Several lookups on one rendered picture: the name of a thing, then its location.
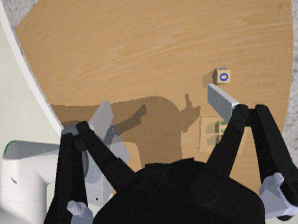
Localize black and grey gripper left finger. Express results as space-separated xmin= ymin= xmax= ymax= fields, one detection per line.
xmin=44 ymin=100 xmax=161 ymax=224

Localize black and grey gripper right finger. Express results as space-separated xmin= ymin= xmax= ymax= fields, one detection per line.
xmin=190 ymin=84 xmax=298 ymax=221

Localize tan square mat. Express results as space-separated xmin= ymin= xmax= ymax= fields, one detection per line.
xmin=199 ymin=116 xmax=249 ymax=154

